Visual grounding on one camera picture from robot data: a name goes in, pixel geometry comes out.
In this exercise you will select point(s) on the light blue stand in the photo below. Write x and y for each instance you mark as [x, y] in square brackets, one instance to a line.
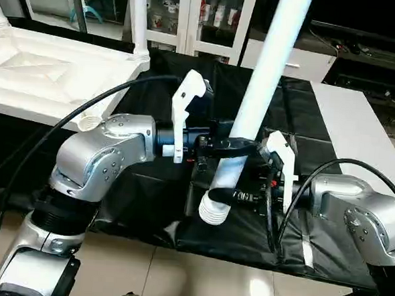
[92, 11]

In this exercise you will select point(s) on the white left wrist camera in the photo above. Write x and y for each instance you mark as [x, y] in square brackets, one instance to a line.
[186, 107]

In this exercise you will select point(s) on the white drawer unit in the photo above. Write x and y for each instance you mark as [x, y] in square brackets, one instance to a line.
[300, 60]

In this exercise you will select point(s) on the white flat board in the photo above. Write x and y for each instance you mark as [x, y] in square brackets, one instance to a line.
[346, 130]

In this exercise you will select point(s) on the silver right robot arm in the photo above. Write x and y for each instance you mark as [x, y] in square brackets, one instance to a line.
[362, 205]

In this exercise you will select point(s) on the white glass door cabinet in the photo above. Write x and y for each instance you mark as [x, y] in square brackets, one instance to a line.
[192, 17]

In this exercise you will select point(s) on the black mat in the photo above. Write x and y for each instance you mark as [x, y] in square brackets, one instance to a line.
[148, 192]

